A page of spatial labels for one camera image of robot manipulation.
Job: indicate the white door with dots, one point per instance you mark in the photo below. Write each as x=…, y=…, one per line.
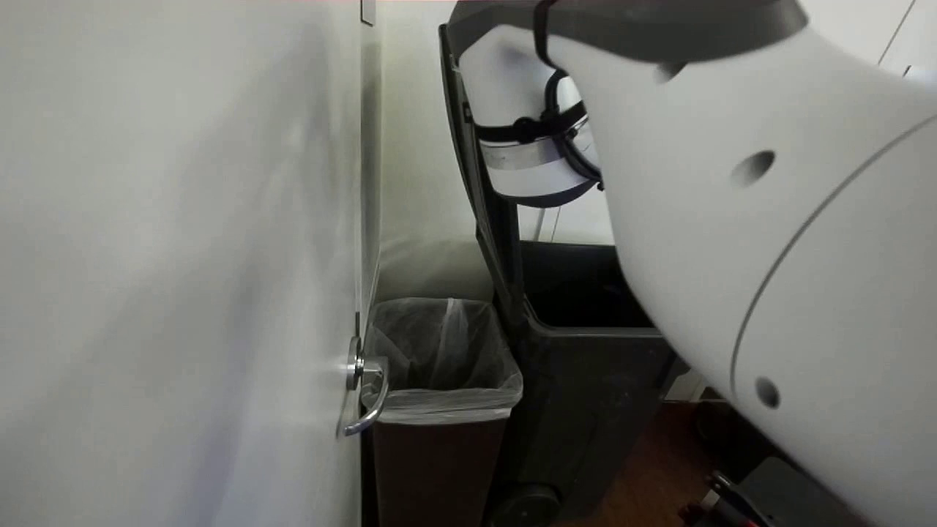
x=176, y=263

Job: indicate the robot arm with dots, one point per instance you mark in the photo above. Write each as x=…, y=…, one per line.
x=768, y=219

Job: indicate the black wheeled bin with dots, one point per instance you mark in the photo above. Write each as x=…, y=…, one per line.
x=585, y=380

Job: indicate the small bin with clear liner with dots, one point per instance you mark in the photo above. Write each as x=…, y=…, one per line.
x=439, y=410

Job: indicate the black bin lid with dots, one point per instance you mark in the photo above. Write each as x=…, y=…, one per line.
x=479, y=205

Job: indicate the wall switch plate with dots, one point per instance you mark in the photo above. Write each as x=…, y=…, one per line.
x=368, y=10

